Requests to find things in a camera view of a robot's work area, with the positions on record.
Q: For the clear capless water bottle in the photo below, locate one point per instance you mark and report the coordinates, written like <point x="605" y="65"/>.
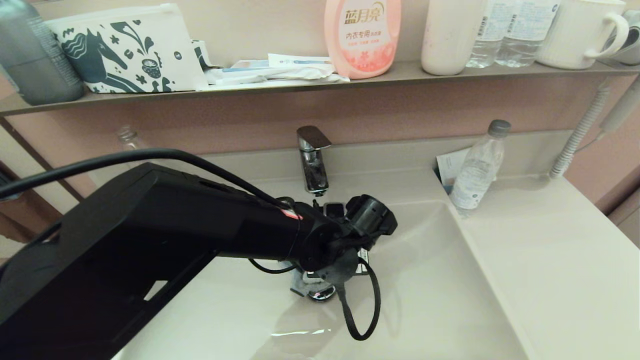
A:
<point x="129" y="137"/>

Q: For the dark grey bottle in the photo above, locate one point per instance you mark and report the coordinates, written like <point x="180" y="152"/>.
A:
<point x="37" y="60"/>

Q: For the small white patterned pouch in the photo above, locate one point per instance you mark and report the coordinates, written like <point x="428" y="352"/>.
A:
<point x="201" y="51"/>

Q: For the white paper card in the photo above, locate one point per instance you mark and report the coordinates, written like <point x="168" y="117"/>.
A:
<point x="450" y="165"/>

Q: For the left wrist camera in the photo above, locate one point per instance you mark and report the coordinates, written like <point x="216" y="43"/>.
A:
<point x="334" y="210"/>

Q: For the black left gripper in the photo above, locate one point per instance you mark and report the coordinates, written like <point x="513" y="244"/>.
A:
<point x="345" y="265"/>

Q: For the white blue sachet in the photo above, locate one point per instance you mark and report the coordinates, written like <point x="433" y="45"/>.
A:
<point x="251" y="65"/>

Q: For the chrome drain stopper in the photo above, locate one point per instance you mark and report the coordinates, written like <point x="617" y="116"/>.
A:
<point x="324" y="296"/>

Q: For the beige tumbler cup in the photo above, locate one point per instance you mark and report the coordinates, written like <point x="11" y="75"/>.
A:
<point x="450" y="39"/>

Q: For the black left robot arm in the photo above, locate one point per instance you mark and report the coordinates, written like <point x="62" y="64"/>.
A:
<point x="150" y="240"/>

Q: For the white horse print pouch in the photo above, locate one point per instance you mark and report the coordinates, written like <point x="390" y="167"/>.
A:
<point x="125" y="50"/>

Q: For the pink detergent bottle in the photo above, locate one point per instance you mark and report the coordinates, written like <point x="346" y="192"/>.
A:
<point x="362" y="44"/>

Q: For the white ceramic sink basin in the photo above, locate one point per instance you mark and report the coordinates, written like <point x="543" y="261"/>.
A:
<point x="475" y="300"/>

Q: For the chrome faucet body spout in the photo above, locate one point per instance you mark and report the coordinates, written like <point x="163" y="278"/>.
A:
<point x="315" y="172"/>

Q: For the white ribbed mug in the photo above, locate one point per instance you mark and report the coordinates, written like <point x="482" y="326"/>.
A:
<point x="572" y="34"/>

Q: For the white toothbrush packet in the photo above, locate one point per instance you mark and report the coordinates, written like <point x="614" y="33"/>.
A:
<point x="299" y="60"/>

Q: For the clear labelled water bottle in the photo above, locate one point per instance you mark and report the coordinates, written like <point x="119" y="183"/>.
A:
<point x="525" y="35"/>
<point x="488" y="35"/>

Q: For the clear bottle grey cap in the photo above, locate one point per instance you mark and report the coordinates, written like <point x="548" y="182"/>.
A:
<point x="477" y="172"/>

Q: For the grey wall shelf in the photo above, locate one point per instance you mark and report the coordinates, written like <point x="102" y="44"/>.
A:
<point x="410" y="71"/>

